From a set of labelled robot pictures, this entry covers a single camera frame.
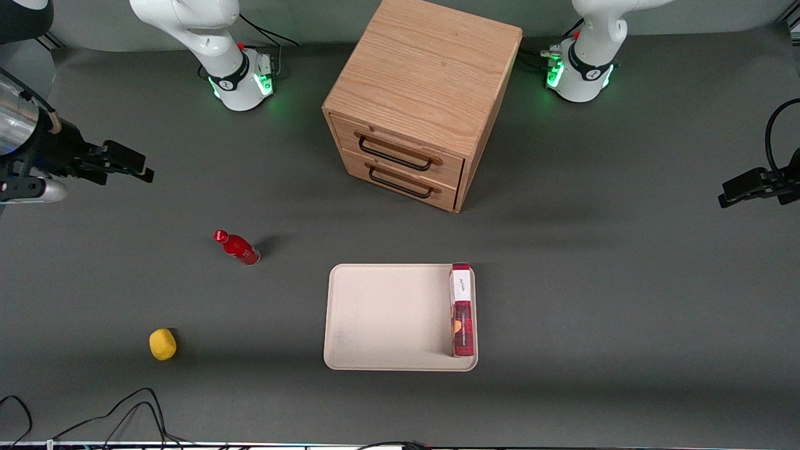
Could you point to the beige plastic tray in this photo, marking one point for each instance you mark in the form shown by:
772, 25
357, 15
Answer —
387, 319

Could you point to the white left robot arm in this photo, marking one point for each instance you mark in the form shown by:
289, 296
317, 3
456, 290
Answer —
590, 37

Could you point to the yellow lemon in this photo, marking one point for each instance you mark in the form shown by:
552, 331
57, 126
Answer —
162, 344

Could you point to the wooden two-drawer cabinet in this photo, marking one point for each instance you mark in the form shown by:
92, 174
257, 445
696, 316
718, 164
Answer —
425, 62

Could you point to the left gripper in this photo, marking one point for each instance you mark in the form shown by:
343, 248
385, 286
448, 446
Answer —
789, 183

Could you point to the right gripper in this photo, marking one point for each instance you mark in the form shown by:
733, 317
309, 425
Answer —
62, 149

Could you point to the red tartan shortbread box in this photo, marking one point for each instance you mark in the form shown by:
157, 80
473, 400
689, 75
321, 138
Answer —
462, 319

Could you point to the red bottle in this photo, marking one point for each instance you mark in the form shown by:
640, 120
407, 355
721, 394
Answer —
239, 248

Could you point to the aluminium frame profile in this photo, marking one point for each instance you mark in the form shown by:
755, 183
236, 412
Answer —
789, 24
51, 41

